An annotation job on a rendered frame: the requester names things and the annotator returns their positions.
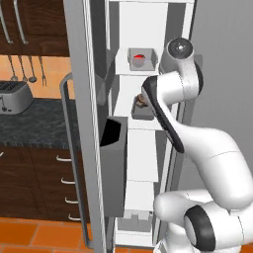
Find grey fridge door handle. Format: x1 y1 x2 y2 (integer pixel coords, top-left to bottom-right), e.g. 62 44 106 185
58 72 94 249

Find silver toaster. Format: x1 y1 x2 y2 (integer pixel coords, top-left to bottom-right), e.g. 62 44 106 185
0 80 35 116

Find small grey door bin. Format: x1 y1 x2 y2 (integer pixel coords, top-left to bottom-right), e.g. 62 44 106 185
94 48 117 107

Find dark wood base cupboards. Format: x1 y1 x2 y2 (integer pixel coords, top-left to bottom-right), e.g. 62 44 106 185
0 145 90 223

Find grey fridge door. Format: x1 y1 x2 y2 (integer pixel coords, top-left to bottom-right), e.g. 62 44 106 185
63 0 111 253

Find hanging metal spatula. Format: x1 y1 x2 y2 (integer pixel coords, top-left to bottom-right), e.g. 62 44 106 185
18 54 29 83

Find dark wood wall cupboards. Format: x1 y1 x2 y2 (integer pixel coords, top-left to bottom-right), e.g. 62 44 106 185
0 0 71 58

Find grey container with tomato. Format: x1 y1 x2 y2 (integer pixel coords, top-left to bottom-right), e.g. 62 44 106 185
126 46 158 72

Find hanging metal ladle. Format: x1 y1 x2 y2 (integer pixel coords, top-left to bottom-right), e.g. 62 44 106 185
27 54 38 84

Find grey container with steak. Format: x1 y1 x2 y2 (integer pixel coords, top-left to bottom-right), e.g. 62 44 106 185
130 93 156 121

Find hanging metal fork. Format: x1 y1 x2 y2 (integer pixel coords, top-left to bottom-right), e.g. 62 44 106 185
38 54 48 88

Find grey fridge body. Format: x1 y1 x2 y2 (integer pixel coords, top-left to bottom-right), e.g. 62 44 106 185
106 0 253 249

